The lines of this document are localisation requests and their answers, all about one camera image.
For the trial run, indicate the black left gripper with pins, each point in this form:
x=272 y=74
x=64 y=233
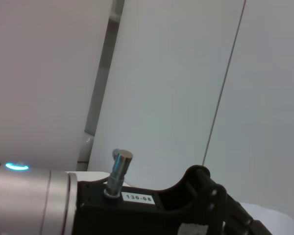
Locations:
x=127 y=218

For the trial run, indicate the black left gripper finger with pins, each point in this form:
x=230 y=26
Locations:
x=240 y=222

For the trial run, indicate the clear green-zip document bag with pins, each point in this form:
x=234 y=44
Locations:
x=289 y=225

